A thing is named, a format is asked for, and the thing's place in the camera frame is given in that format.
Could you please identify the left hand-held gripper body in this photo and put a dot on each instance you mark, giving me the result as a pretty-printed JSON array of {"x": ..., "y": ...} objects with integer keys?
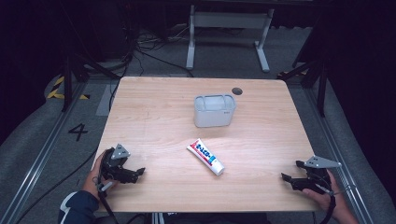
[{"x": 113, "y": 166}]

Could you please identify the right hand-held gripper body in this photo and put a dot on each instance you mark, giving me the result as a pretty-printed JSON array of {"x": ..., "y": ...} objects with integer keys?
[{"x": 317, "y": 179}]

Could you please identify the white toothpaste tube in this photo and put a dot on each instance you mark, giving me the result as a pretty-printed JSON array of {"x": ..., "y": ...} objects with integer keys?
[{"x": 206, "y": 157}]

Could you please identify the white plastic container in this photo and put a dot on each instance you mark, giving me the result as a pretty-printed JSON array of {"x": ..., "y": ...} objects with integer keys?
[{"x": 214, "y": 116}]

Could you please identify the person's left hand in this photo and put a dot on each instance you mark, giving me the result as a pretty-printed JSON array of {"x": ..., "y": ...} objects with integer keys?
[{"x": 93, "y": 180}]

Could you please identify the person's right hand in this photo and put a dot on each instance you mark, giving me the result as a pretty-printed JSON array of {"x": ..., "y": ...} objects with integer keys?
[{"x": 334, "y": 199}]

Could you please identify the black metal stand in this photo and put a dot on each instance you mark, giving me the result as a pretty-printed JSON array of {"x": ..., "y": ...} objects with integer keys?
[
  {"x": 70, "y": 77},
  {"x": 314, "y": 74}
]

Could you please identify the yellow black floor tape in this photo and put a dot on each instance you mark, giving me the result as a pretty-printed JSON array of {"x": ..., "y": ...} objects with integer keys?
[{"x": 57, "y": 90}]

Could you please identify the aluminium floor rail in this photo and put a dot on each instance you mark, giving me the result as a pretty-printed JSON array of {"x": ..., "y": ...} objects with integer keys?
[
  {"x": 336, "y": 149},
  {"x": 37, "y": 161}
]

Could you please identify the grey metal table frame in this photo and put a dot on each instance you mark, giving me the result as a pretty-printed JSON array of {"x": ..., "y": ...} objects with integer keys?
[{"x": 230, "y": 20}]

